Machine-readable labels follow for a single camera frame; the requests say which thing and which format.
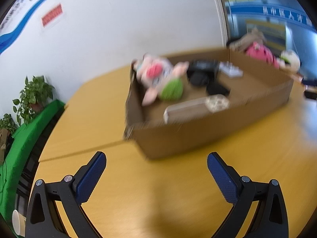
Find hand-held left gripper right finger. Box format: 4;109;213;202
207;152;290;238

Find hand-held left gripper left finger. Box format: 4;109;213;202
25;151;107;238

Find brown cardboard box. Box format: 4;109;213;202
123;47;294;160

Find cream phone case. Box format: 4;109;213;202
163;95;231;124

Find black sunglasses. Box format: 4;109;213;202
205;81;231;97

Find black packaging box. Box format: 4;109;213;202
186;59;221;87

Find white phone stand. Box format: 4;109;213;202
219;61;243;79

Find pink pig plush toy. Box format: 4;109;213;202
132;53;190;106

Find green table cloth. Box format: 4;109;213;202
0;99;66;220

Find white paper cup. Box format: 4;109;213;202
11;209;27;237

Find brown paper bag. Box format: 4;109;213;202
0;128;8;164

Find small potted green plant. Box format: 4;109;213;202
0;113;18;135

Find large potted green plant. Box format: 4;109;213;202
12;75;56;127

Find magenta plush toy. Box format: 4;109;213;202
245;42;281;69

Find panda plush toy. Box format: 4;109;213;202
277;50;302;74

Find beige cloth bag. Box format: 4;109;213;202
228;28;267;53

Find blue window banner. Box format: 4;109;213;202
229;4;316;34

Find red paper wall sign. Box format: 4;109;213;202
41;2;64;29

